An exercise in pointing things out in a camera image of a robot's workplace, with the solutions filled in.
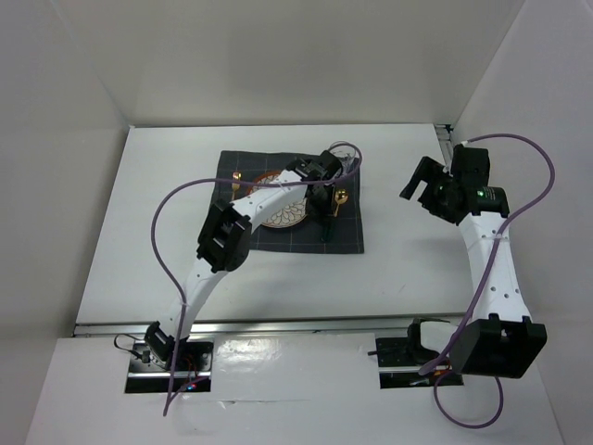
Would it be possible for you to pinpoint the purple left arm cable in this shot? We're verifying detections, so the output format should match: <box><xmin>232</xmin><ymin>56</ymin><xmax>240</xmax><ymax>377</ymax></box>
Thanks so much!
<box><xmin>151</xmin><ymin>146</ymin><xmax>362</xmax><ymax>417</ymax></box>

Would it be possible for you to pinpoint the aluminium front table rail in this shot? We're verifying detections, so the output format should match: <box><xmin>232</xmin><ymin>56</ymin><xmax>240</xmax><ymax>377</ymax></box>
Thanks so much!
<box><xmin>72</xmin><ymin>311</ymin><xmax>511</xmax><ymax>337</ymax></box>

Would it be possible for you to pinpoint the gold knife green handle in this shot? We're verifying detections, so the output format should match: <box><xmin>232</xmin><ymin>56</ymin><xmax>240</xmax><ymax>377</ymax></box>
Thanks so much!
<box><xmin>321</xmin><ymin>189</ymin><xmax>342</xmax><ymax>243</ymax></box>

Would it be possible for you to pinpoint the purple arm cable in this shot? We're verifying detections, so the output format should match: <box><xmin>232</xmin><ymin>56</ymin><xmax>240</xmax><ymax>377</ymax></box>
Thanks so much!
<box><xmin>151</xmin><ymin>146</ymin><xmax>362</xmax><ymax>417</ymax></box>
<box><xmin>418</xmin><ymin>133</ymin><xmax>556</xmax><ymax>427</ymax></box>

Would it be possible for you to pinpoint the dark grey checked cloth napkin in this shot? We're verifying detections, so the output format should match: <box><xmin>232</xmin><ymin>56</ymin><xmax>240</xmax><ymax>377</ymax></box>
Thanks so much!
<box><xmin>216</xmin><ymin>150</ymin><xmax>364</xmax><ymax>255</ymax></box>

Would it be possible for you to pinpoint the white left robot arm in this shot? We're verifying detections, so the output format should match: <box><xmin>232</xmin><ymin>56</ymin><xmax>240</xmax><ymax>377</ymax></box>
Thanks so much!
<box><xmin>145</xmin><ymin>148</ymin><xmax>352</xmax><ymax>370</ymax></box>

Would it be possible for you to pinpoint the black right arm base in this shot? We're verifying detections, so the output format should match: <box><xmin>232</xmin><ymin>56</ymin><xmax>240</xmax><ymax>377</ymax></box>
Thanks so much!
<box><xmin>367</xmin><ymin>337</ymin><xmax>424</xmax><ymax>374</ymax></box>

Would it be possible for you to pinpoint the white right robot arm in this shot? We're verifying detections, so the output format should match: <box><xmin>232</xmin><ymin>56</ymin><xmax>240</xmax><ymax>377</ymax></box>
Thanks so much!
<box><xmin>399</xmin><ymin>139</ymin><xmax>548</xmax><ymax>379</ymax></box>

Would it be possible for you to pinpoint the floral patterned ceramic plate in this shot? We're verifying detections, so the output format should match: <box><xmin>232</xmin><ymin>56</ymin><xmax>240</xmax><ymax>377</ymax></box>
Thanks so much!
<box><xmin>247</xmin><ymin>171</ymin><xmax>307</xmax><ymax>229</ymax></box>

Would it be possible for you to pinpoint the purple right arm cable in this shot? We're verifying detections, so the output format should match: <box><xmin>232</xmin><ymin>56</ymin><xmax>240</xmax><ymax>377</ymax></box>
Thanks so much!
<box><xmin>418</xmin><ymin>133</ymin><xmax>556</xmax><ymax>427</ymax></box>

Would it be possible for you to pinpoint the gold fork green handle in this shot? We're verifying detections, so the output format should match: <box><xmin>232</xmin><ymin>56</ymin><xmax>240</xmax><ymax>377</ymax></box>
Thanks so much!
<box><xmin>231</xmin><ymin>172</ymin><xmax>242</xmax><ymax>201</ymax></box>

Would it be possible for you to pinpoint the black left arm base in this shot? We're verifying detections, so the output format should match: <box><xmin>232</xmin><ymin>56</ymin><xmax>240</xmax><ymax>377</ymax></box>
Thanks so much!
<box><xmin>113</xmin><ymin>333</ymin><xmax>215</xmax><ymax>377</ymax></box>

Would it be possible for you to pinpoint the clear drinking glass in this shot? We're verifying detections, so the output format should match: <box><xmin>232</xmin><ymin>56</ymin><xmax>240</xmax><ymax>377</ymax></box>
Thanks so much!
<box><xmin>328</xmin><ymin>141</ymin><xmax>359</xmax><ymax>175</ymax></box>

